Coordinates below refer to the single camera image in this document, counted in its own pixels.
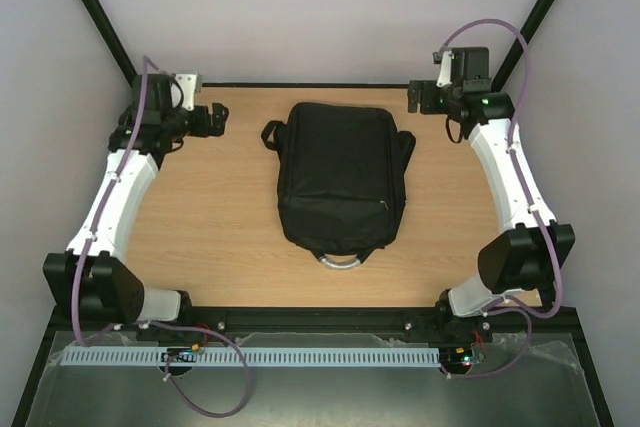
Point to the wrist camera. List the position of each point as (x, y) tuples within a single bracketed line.
[(444, 60), (184, 90)]

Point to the black aluminium frame rail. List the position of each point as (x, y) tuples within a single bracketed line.
[(412, 325)]

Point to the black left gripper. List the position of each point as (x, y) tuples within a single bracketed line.
[(205, 128)]

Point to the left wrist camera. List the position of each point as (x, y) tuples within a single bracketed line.
[(184, 90)]

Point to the light blue cable duct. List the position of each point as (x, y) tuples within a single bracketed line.
[(254, 357)]

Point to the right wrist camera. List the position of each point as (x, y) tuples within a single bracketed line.
[(444, 60)]

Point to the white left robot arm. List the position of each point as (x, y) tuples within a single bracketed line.
[(90, 279)]

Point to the metal front tray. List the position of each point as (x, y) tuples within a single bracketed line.
[(512, 381)]

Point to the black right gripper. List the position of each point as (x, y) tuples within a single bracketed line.
[(425, 98)]

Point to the black student bag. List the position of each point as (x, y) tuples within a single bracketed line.
[(341, 190)]

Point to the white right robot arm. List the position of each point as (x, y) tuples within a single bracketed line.
[(531, 247)]

